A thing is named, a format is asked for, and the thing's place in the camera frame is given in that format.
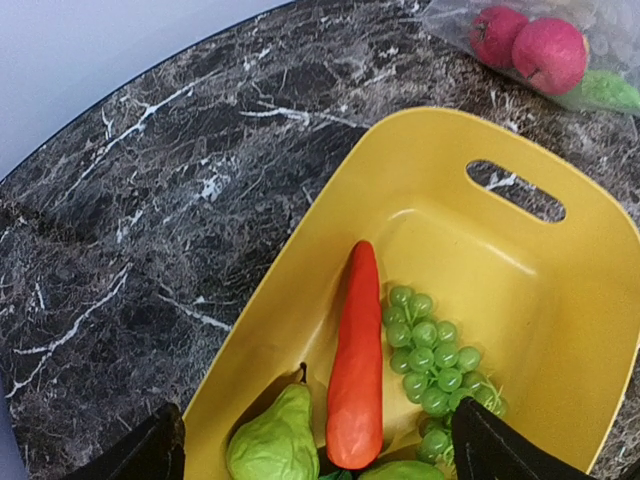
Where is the green bumpy cucumber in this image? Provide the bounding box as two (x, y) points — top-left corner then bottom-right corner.
(571, 70), (639, 113)

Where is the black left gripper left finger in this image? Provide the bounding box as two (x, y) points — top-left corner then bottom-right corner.
(63, 402), (186, 480)

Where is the red tomato front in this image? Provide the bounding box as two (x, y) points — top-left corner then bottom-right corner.
(511, 18), (588, 96)

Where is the green grape bunch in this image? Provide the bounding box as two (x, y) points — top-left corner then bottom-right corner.
(382, 285), (508, 466)

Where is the yellow plastic basket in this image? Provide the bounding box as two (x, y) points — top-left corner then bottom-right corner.
(184, 108), (639, 479)

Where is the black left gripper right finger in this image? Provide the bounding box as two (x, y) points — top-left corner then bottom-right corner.
(451, 397), (590, 480)

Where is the green leafy vegetable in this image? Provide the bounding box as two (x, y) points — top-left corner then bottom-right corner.
(318, 469), (353, 480)

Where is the green chayote front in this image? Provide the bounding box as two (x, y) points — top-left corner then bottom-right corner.
(358, 460), (445, 480)

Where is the clear zip top bag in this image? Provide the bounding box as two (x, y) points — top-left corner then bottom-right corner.
(423, 1), (639, 115)

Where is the orange carrot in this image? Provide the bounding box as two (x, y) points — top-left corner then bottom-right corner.
(326, 241), (384, 470)

